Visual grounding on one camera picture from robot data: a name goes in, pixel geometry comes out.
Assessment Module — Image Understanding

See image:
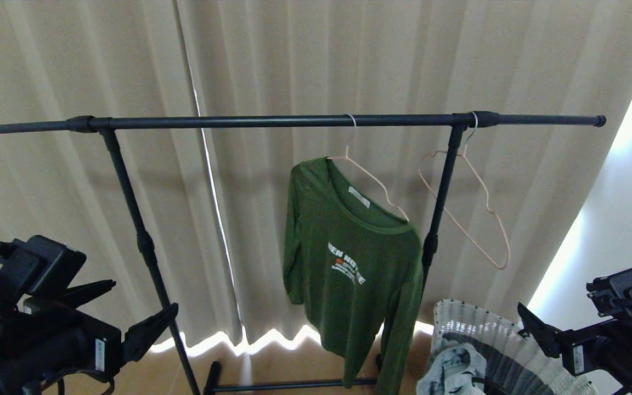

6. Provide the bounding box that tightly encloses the pale blue-grey garment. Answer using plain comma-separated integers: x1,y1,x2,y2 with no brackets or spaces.
416,339,487,395

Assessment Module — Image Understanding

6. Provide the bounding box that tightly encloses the beige curtain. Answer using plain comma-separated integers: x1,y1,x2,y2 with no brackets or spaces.
0,0,632,357

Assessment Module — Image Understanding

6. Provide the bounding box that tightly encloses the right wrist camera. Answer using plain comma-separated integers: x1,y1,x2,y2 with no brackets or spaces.
586,266,632,327

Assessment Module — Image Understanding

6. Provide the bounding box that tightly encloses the white laundry basket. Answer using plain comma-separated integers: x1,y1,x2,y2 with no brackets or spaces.
431,299,596,395

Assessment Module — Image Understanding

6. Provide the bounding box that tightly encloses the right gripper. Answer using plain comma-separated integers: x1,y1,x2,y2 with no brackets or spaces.
517,302,632,385

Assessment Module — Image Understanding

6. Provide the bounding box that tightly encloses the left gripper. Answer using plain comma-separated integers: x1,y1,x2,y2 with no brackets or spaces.
0,280,179,395

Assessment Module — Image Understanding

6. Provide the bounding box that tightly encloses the green long-sleeved shirt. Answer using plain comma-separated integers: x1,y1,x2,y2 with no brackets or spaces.
283,157,424,395

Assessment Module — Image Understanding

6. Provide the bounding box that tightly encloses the pink clothes hanger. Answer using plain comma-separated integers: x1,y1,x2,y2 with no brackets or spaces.
418,112,510,270
327,114,410,223

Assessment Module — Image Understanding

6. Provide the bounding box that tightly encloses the black clothes rack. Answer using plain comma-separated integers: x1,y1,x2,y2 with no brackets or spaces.
0,111,606,395

